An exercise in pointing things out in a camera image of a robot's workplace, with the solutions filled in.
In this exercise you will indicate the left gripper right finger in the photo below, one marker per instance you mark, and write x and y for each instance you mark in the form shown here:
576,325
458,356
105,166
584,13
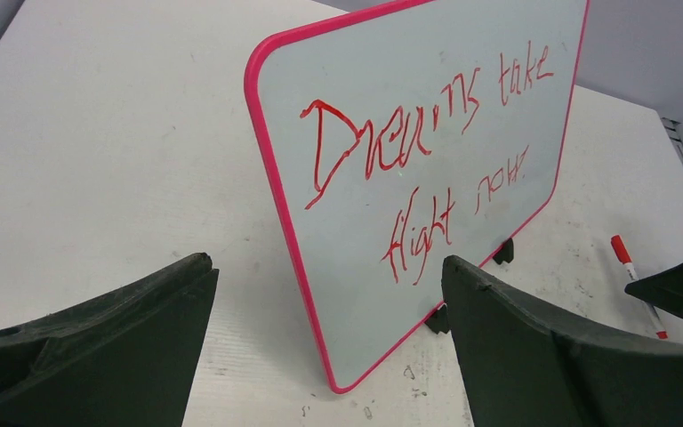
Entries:
527,362

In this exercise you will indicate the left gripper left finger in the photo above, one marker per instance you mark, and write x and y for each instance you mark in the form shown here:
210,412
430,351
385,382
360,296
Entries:
124,358

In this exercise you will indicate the white marker pen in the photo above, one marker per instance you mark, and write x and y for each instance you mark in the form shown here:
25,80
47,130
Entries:
660,330

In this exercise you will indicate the pink framed whiteboard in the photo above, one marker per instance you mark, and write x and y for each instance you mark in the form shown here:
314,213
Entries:
398,135

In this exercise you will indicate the red marker cap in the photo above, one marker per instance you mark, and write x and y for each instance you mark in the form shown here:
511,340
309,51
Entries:
620,250

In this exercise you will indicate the black whiteboard foot clip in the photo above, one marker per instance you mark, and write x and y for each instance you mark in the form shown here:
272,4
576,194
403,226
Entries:
505,253

